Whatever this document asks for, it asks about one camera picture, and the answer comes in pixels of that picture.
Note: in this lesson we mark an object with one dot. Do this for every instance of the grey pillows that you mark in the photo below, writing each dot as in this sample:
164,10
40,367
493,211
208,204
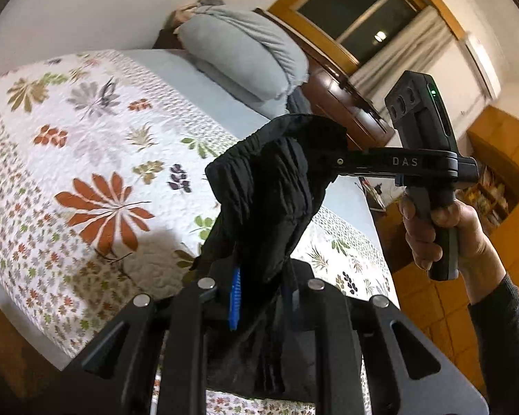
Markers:
242,47

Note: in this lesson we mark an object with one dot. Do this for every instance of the wooden nightstand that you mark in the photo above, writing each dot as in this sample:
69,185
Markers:
380,207

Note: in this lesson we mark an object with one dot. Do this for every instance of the grey clothes pile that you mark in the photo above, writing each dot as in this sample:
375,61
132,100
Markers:
186,13

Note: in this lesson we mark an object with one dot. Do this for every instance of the wooden framed window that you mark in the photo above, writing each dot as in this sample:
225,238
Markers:
354,4

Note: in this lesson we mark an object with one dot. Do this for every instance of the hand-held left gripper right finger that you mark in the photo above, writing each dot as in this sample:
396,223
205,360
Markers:
328,337

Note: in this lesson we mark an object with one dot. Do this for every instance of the white air conditioner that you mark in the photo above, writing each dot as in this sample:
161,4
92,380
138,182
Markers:
484,67

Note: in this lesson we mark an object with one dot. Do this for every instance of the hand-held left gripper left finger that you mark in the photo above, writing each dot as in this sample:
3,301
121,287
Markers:
235,300

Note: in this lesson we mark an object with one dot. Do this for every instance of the beige curtain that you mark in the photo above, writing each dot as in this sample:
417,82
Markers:
406,52

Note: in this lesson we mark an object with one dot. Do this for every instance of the wooden wardrobe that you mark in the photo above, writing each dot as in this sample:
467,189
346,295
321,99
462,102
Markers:
506,138

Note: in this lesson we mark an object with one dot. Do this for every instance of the person's right hand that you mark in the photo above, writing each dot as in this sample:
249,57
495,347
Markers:
462,233

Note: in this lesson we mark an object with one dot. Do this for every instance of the floral quilt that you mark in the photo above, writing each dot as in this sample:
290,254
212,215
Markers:
78,160

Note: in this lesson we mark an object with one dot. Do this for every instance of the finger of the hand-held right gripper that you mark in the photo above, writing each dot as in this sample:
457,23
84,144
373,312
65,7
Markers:
385,162

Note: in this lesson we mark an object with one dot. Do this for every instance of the person's right forearm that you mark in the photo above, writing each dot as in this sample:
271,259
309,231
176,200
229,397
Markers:
506,337

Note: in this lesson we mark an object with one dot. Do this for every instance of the bed with blue sheet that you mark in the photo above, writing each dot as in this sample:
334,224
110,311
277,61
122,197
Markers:
225,95

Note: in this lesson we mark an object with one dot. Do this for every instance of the dark wooden headboard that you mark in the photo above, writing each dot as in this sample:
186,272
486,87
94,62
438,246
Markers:
337,99

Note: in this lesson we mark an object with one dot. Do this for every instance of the wooden wall shelf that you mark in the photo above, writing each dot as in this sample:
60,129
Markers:
497,194

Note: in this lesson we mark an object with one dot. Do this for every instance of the black pants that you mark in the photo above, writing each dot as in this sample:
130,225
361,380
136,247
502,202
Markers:
264,190

